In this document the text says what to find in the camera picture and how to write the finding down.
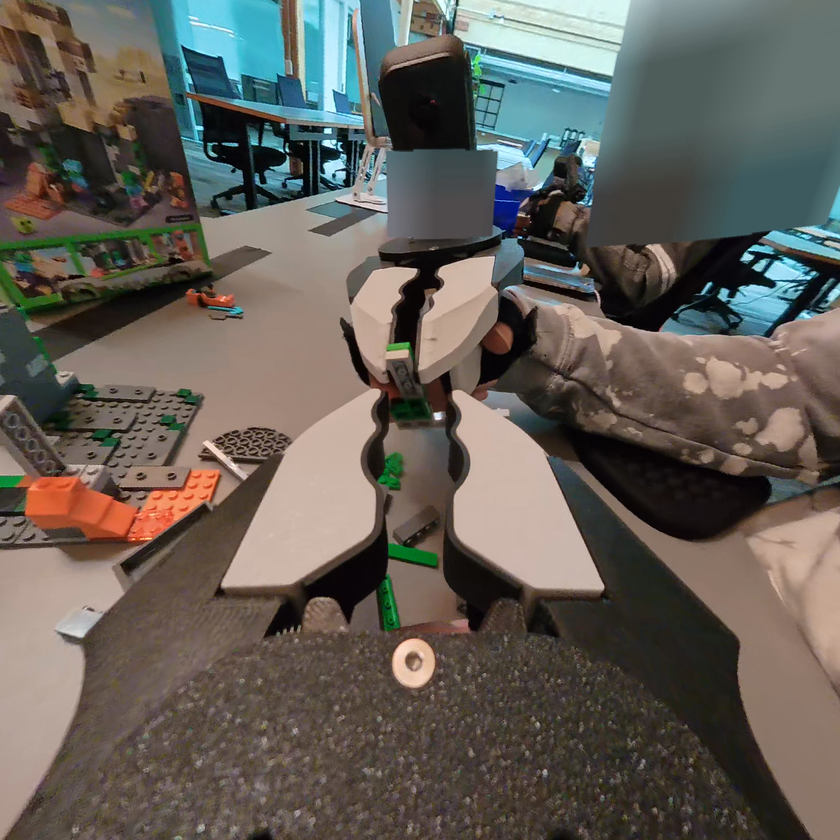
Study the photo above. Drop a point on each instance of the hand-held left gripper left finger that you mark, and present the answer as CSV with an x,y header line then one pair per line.
x,y
302,525

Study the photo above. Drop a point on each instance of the person's right hand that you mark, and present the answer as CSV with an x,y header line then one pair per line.
x,y
503,344

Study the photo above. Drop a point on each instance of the thin light grey lego plate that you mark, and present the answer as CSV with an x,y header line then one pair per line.
x,y
223,460

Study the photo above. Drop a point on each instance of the lego set box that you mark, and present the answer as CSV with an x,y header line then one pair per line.
x,y
92,145

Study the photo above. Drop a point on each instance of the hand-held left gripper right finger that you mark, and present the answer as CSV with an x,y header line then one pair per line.
x,y
525,525

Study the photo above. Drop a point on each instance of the small orange lego piece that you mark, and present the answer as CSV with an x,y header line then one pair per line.
x,y
210,299

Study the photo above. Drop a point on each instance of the black office chair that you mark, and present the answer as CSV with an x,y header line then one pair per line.
x,y
217,85
292,99

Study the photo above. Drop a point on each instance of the grey lego baseplate build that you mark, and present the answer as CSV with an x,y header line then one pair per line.
x,y
125,427

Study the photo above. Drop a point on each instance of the blue storage bin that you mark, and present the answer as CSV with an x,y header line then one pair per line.
x,y
508,210

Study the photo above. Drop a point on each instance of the orange lego plate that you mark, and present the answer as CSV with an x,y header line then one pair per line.
x,y
177,499

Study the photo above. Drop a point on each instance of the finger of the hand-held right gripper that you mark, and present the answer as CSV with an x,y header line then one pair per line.
x,y
381,315
466,315

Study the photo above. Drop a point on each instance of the green lego plate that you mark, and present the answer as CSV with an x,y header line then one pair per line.
x,y
414,555
389,604

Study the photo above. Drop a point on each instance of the person's right forearm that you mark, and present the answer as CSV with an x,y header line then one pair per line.
x,y
656,381

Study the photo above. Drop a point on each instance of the dark grey lego window frame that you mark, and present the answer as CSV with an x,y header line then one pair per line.
x,y
164,545

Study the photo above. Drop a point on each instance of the dark grey half-round lego plate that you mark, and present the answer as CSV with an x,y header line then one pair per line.
x,y
252,444

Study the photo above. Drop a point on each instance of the orange lego slope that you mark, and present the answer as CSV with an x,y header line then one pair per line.
x,y
72,509

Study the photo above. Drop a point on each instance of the small green lego piece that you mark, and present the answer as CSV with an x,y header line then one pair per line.
x,y
391,470

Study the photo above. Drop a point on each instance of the grey lego brick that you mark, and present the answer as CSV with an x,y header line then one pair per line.
x,y
82,624

